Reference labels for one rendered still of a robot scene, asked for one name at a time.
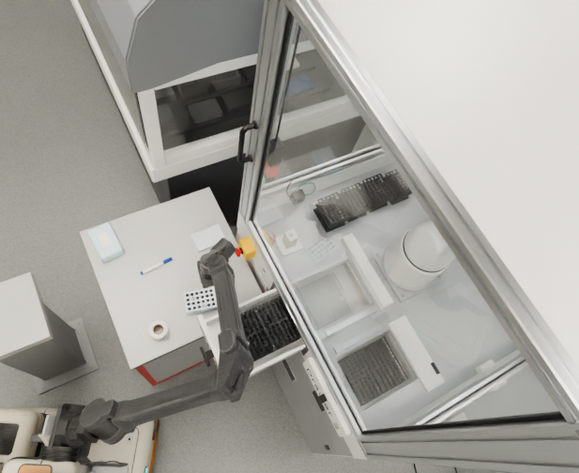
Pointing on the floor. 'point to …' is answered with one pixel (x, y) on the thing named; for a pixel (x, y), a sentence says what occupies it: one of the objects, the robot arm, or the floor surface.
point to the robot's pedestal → (29, 335)
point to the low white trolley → (163, 282)
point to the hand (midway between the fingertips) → (209, 281)
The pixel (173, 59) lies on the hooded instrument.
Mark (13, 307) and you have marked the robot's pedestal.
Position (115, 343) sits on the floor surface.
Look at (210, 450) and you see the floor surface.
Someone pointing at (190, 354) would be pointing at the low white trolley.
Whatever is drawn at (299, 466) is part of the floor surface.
